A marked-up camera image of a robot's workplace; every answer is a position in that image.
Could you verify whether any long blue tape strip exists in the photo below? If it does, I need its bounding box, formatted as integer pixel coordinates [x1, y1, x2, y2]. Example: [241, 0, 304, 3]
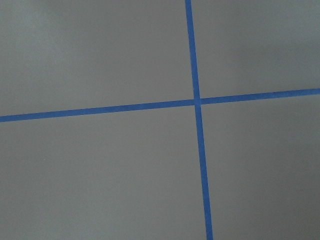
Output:
[0, 88, 320, 123]

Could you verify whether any crossing blue tape strip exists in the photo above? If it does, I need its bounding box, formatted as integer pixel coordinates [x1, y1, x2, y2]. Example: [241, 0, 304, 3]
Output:
[185, 0, 214, 240]

